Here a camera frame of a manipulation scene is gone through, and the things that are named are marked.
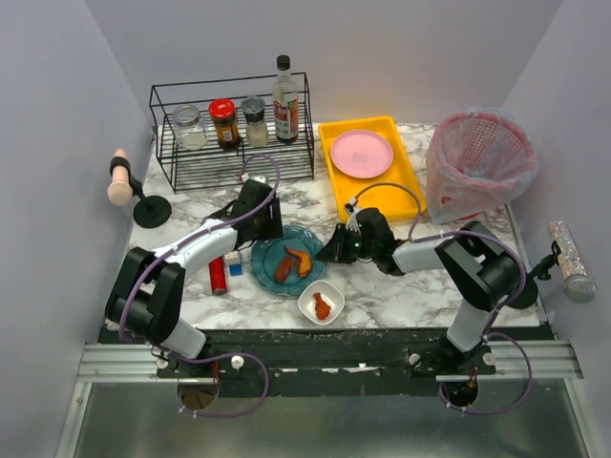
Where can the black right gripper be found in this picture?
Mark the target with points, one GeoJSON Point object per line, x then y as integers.
{"type": "Point", "coordinates": [344, 243]}

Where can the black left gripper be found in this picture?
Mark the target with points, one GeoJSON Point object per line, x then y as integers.
{"type": "Point", "coordinates": [275, 218]}

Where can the teal glass plate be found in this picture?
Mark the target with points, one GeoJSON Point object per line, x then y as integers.
{"type": "Point", "coordinates": [267, 255]}

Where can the small white square dish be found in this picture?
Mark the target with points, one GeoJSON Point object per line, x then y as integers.
{"type": "Point", "coordinates": [331, 295]}

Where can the pink round plate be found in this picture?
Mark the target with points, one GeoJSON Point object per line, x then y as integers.
{"type": "Point", "coordinates": [361, 154]}

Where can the grey cap salt grinder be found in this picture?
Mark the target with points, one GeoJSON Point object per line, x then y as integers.
{"type": "Point", "coordinates": [256, 129]}

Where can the clear glass salt jar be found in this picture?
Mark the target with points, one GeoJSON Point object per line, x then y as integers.
{"type": "Point", "coordinates": [188, 127]}

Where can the red lid sauce jar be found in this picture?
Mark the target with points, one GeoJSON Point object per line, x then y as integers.
{"type": "Point", "coordinates": [224, 116]}

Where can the dark sauce glass bottle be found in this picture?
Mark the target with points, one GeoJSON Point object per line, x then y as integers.
{"type": "Point", "coordinates": [285, 102]}

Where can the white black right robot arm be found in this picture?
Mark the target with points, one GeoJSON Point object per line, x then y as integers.
{"type": "Point", "coordinates": [486, 271]}

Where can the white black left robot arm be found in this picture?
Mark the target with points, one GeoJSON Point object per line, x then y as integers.
{"type": "Point", "coordinates": [147, 295]}

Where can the brown grilled meat toy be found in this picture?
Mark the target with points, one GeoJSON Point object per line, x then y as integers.
{"type": "Point", "coordinates": [283, 269]}

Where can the white toy brick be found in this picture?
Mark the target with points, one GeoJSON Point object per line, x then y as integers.
{"type": "Point", "coordinates": [232, 258]}

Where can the blue toy brick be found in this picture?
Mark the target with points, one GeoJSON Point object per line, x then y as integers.
{"type": "Point", "coordinates": [235, 270]}

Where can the fried chicken drumstick toy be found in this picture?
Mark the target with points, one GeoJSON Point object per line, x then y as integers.
{"type": "Point", "coordinates": [321, 308]}

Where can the red cylindrical can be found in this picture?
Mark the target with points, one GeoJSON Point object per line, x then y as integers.
{"type": "Point", "coordinates": [217, 277]}

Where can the yellow plastic tray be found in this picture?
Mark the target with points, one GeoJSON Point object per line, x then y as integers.
{"type": "Point", "coordinates": [400, 198]}

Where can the pink mesh waste basket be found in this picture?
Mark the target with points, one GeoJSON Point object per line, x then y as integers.
{"type": "Point", "coordinates": [477, 160]}

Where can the glitter microphone on stand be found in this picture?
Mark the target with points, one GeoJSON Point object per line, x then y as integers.
{"type": "Point", "coordinates": [577, 287]}

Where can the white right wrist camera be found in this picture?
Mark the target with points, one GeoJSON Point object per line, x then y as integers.
{"type": "Point", "coordinates": [353, 210]}

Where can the black wire rack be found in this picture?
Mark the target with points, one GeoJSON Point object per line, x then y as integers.
{"type": "Point", "coordinates": [211, 166]}

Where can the beige handle on black stand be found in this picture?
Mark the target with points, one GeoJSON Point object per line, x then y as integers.
{"type": "Point", "coordinates": [151, 211]}

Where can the black mounting base rail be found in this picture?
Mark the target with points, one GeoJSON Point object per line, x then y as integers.
{"type": "Point", "coordinates": [330, 362]}

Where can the aluminium extrusion rail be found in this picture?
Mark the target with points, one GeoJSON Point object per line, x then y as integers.
{"type": "Point", "coordinates": [119, 363]}
{"type": "Point", "coordinates": [503, 361]}

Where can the right aluminium extrusion rail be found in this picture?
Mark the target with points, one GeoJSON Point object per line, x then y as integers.
{"type": "Point", "coordinates": [503, 361]}

